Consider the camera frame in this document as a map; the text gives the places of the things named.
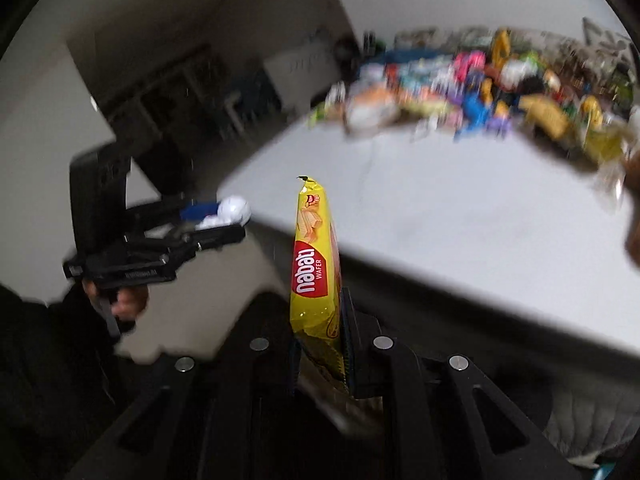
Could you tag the leaf print cushion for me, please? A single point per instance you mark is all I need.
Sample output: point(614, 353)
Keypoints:
point(607, 40)

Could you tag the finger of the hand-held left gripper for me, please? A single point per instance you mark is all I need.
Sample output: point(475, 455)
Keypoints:
point(197, 211)
point(220, 236)

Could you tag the small white tissue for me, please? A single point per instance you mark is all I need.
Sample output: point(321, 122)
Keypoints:
point(229, 210)

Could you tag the yellow wafer packet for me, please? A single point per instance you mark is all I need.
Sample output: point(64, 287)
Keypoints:
point(314, 270)

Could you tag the person's left forearm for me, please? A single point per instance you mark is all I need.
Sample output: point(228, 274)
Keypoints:
point(45, 385)

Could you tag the colourful toy pile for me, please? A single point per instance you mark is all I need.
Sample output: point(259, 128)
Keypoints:
point(465, 85)

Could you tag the dark display shelf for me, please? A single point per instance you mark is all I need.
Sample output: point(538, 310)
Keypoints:
point(155, 92)

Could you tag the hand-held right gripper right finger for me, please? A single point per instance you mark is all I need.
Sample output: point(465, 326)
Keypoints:
point(350, 345)

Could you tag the flower print cushion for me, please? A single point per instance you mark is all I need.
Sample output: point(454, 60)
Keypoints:
point(440, 36)

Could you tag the person's left hand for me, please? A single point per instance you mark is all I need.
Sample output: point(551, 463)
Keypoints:
point(131, 305)

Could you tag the brown plush toy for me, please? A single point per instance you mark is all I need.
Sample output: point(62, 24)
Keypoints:
point(633, 210)

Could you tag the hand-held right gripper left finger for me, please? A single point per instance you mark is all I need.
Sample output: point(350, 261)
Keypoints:
point(272, 360)

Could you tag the grey ribbed cushion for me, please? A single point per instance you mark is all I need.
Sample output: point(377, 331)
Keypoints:
point(590, 422)

